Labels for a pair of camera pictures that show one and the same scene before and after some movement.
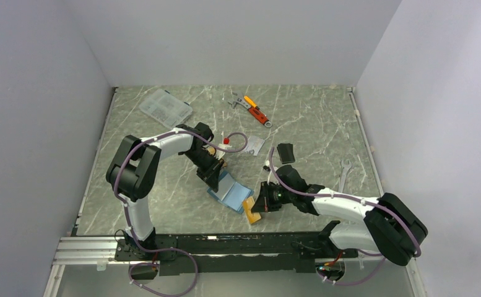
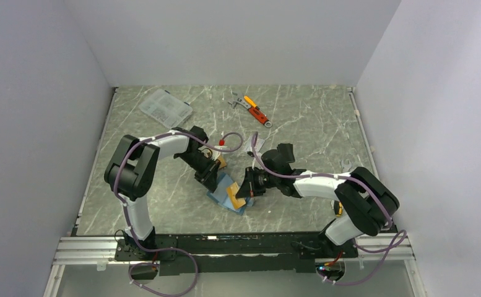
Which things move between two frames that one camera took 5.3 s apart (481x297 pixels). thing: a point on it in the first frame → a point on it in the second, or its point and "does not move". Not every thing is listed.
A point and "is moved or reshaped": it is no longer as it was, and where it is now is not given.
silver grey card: x=254 y=145 does not move
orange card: x=247 y=204 is moved or reshaped
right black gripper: x=264 y=203 → x=249 y=187
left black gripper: x=210 y=176 does not move
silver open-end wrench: x=345 y=167 does not move
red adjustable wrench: x=254 y=112 does not move
